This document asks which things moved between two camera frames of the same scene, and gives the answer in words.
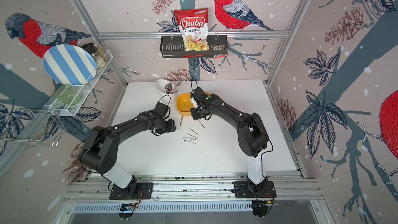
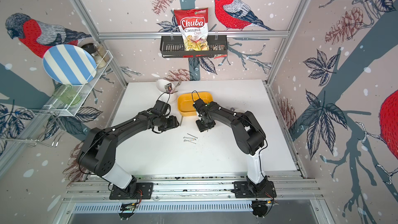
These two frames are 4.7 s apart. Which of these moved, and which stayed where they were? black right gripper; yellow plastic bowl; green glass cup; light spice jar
Moved: black right gripper
Stayed: green glass cup; light spice jar; yellow plastic bowl
